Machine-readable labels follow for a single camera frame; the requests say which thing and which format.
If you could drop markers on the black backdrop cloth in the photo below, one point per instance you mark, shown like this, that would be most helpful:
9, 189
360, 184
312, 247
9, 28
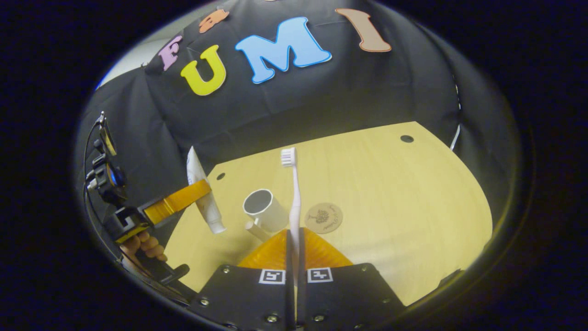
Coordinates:
321, 101

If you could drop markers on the pale pink toothbrush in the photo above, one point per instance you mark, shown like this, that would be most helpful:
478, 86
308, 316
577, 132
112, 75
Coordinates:
295, 197

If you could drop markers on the round wooden coaster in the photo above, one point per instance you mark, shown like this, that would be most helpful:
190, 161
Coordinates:
324, 218

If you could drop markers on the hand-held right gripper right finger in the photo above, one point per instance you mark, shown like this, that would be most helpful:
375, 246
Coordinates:
302, 299

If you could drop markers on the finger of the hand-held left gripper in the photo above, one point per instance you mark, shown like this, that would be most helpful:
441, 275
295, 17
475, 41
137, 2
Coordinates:
133, 227

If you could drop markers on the white toothpaste tube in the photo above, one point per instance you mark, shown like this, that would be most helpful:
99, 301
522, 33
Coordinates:
202, 193

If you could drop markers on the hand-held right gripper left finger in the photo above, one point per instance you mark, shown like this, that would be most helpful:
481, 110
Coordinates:
289, 294

